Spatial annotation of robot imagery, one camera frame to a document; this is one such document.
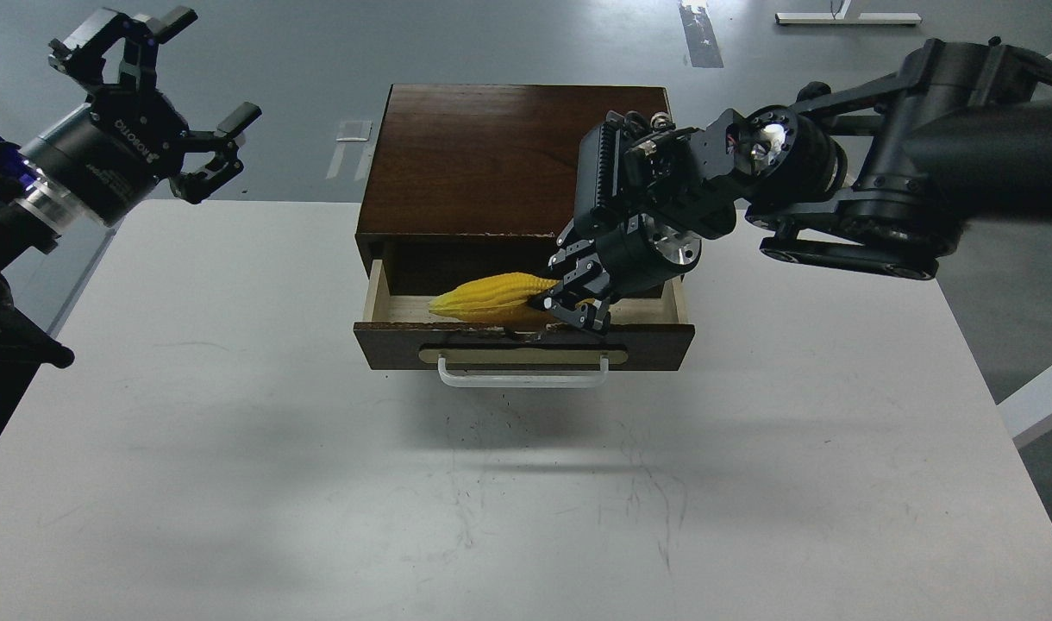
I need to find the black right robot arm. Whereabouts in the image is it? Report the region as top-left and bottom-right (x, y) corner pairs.
(356, 40), (1052, 295)

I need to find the white desk leg base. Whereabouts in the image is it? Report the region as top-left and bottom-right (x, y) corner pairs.
(774, 1), (924, 28)

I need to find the wooden drawer with white handle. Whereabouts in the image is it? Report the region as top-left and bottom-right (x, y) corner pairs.
(355, 259), (696, 386)

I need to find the yellow plastic corn cob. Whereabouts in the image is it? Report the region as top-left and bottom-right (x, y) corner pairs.
(427, 272), (557, 329)

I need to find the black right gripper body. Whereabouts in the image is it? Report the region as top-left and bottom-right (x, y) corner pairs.
(19, 86), (190, 227)

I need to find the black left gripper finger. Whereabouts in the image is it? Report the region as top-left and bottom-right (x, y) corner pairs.
(530, 280), (611, 336)
(548, 221), (618, 285)

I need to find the dark wooden drawer cabinet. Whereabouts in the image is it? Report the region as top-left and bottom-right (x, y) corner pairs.
(355, 83), (669, 296)

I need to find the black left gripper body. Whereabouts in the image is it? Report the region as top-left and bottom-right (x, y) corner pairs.
(594, 215), (703, 300)

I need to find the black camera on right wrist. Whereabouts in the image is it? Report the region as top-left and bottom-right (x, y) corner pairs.
(571, 111), (696, 239)

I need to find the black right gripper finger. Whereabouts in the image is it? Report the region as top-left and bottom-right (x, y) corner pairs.
(169, 102), (263, 205)
(47, 6), (199, 100)

